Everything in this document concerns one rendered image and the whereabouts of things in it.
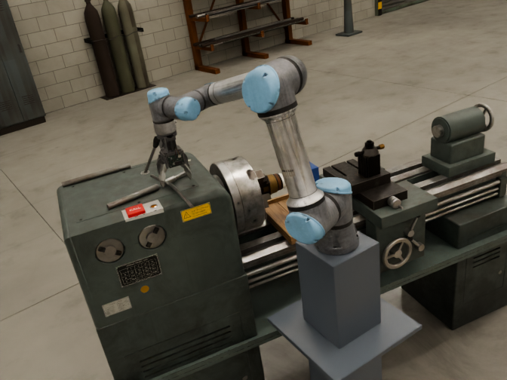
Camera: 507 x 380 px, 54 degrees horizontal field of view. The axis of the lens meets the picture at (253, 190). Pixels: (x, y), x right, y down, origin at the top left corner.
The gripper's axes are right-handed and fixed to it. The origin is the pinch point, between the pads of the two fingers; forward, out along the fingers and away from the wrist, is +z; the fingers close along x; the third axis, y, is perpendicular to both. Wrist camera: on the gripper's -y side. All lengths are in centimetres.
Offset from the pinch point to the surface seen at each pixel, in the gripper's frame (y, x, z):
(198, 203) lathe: 14.0, 3.3, 4.3
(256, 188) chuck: 1.9, 30.2, 12.1
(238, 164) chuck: -7.7, 27.7, 4.6
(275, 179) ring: -9.1, 43.3, 16.6
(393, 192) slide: 10, 91, 31
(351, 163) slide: -27, 93, 31
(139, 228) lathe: 14.1, -18.7, 7.0
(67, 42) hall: -677, 2, 33
